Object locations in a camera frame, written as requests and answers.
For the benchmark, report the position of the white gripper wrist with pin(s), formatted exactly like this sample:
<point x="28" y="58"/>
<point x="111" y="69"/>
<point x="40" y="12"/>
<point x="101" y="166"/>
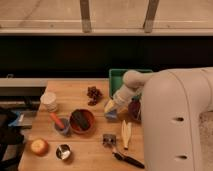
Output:
<point x="121" y="97"/>

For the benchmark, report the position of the blue sponge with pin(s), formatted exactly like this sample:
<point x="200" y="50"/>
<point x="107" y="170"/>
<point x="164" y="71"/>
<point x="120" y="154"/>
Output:
<point x="111" y="115"/>

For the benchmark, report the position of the orange bowl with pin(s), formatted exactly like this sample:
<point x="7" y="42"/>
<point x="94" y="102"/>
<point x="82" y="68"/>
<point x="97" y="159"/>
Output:
<point x="90" y="118"/>

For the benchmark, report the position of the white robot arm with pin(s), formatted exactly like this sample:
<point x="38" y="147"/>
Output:
<point x="172" y="101"/>

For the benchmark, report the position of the dark grape bunch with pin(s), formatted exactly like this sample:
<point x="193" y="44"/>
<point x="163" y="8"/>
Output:
<point x="94" y="94"/>

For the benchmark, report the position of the purple bowl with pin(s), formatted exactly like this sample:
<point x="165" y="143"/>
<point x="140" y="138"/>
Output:
<point x="132" y="108"/>

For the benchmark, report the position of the green plastic bin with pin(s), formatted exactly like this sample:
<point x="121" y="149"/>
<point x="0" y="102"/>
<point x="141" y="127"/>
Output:
<point x="119" y="77"/>

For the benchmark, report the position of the black block in bowl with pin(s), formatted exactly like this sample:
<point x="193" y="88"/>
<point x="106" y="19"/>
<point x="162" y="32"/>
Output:
<point x="79" y="118"/>

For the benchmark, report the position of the orange carrot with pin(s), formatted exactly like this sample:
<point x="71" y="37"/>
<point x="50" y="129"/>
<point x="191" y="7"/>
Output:
<point x="57" y="121"/>

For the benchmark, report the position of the white paper cup stack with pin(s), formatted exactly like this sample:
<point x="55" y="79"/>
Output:
<point x="48" y="99"/>

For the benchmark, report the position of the small metal cup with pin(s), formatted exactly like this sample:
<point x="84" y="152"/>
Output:
<point x="63" y="151"/>

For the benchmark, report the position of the red yellow apple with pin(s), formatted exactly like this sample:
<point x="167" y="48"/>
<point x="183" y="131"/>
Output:
<point x="39" y="147"/>

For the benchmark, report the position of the black handled spatula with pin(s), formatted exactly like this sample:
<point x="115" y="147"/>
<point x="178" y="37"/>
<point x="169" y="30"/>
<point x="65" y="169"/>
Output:
<point x="110" y="141"/>

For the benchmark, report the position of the left window post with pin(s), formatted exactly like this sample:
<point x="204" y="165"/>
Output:
<point x="85" y="16"/>

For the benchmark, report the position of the window post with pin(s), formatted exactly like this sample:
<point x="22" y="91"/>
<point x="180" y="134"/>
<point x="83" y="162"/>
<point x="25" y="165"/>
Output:
<point x="150" y="15"/>
<point x="85" y="16"/>

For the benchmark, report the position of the right window post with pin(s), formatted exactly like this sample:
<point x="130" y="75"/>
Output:
<point x="150" y="15"/>

